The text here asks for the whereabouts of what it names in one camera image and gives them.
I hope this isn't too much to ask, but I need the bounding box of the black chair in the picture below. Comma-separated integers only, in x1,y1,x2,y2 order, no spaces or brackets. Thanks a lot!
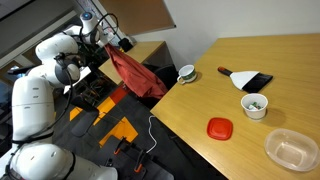
143,64,180,109

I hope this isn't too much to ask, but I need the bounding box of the black orange clamp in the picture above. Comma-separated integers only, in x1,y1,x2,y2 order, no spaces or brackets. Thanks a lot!
133,149,149,174
113,136,129,156

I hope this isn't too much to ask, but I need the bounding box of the small wooden desk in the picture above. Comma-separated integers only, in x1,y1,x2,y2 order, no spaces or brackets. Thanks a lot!
98,40,167,86

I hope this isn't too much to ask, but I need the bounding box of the clear plastic container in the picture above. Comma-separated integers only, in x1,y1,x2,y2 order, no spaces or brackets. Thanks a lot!
263,128,320,173

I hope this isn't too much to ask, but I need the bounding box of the wooden table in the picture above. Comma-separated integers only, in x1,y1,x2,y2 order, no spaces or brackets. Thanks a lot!
149,32,320,180

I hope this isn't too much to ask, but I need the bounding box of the white and green mug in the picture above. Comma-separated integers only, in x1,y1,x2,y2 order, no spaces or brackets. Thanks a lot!
176,64,198,85

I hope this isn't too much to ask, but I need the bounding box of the red plastic lid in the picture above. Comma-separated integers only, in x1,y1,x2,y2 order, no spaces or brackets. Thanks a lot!
206,117,234,141

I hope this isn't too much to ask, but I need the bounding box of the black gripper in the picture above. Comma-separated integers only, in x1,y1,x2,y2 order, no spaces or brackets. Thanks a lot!
97,32,115,48

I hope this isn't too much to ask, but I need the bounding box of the black robot mounting board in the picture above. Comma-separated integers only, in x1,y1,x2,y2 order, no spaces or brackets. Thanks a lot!
94,135,176,180

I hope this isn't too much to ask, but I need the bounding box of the black object on desk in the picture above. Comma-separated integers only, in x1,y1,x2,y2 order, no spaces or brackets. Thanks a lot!
117,37,135,53

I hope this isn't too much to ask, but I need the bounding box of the red-orange clothing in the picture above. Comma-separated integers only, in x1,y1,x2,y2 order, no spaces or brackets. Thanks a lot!
104,44,169,100

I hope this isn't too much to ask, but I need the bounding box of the cork board with metal frame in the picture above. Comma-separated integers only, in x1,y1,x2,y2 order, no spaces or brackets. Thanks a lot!
98,0,177,37

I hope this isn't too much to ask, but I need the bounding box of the white floor cable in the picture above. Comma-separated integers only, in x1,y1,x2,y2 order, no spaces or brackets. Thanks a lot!
145,115,159,155

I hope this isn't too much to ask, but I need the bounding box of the white paper cup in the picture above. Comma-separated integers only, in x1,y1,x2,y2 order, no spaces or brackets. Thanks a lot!
240,92,269,121

